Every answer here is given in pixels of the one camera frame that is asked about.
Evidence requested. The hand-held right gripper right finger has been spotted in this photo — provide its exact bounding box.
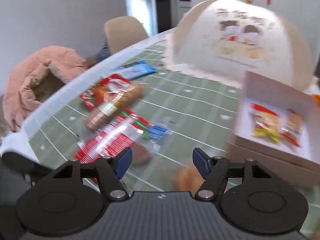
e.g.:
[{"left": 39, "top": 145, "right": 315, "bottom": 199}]
[{"left": 192, "top": 147, "right": 272, "bottom": 202}]

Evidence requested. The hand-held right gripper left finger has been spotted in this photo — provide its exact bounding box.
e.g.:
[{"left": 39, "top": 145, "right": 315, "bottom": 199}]
[{"left": 51, "top": 147, "right": 133, "bottom": 202}]

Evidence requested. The pink cardboard box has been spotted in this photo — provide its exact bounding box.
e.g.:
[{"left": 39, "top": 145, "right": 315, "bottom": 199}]
[{"left": 226, "top": 71, "right": 320, "bottom": 189}]

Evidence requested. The red packet with orange snack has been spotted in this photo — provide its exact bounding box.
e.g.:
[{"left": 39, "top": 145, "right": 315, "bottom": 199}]
[{"left": 79, "top": 74, "right": 133, "bottom": 111}]

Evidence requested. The round brown snack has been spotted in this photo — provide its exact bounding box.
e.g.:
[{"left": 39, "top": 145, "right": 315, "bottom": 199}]
[{"left": 131, "top": 144, "right": 153, "bottom": 167}]

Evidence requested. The round orange snack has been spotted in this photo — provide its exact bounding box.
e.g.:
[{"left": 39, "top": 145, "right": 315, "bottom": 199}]
[{"left": 174, "top": 166, "right": 204, "bottom": 193}]

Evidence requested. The red striped clear packet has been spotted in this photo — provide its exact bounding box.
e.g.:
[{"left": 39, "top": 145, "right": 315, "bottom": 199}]
[{"left": 74, "top": 124, "right": 140, "bottom": 183}]

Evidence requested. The green red snack packet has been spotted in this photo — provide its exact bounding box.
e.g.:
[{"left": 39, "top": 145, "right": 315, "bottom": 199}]
[{"left": 119, "top": 109, "right": 151, "bottom": 133}]

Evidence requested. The small blue snack packet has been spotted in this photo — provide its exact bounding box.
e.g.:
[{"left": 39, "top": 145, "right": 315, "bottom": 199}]
[{"left": 143, "top": 123, "right": 171, "bottom": 141}]

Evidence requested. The green checked tablecloth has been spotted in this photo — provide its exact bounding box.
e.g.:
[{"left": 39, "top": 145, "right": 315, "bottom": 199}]
[{"left": 24, "top": 34, "right": 320, "bottom": 195}]

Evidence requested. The brown bread packet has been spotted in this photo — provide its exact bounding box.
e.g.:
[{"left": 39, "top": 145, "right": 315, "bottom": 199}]
[{"left": 84, "top": 84, "right": 144, "bottom": 132}]

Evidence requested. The yellow red snack packet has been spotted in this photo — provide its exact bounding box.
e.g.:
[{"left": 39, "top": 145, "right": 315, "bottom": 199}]
[{"left": 251, "top": 103, "right": 282, "bottom": 143}]

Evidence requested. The pink padded jacket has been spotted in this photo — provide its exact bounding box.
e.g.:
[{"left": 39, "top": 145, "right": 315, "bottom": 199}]
[{"left": 2, "top": 45, "right": 88, "bottom": 133}]

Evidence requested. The red brown snack packet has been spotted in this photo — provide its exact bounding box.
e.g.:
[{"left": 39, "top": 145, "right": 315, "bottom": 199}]
[{"left": 281, "top": 109, "right": 305, "bottom": 148}]

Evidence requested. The cream cartoon print food cover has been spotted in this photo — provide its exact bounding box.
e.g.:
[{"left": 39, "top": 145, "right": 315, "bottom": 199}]
[{"left": 162, "top": 0, "right": 314, "bottom": 93}]

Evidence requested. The beige chair back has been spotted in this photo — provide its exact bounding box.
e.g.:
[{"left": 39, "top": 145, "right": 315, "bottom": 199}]
[{"left": 104, "top": 16, "right": 149, "bottom": 55}]

